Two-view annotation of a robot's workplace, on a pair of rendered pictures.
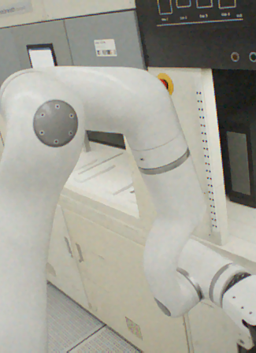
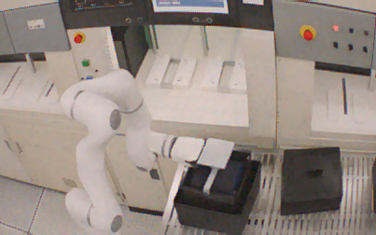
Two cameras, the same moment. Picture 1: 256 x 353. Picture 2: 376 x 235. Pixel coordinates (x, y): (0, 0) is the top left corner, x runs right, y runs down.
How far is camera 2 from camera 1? 101 cm
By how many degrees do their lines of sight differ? 36
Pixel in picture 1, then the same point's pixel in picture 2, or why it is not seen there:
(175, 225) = (142, 131)
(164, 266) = (143, 151)
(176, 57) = (89, 23)
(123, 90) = (119, 86)
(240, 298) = (179, 151)
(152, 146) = (132, 103)
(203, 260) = (152, 139)
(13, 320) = (107, 200)
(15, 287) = (103, 187)
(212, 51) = (113, 19)
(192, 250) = not seen: hidden behind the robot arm
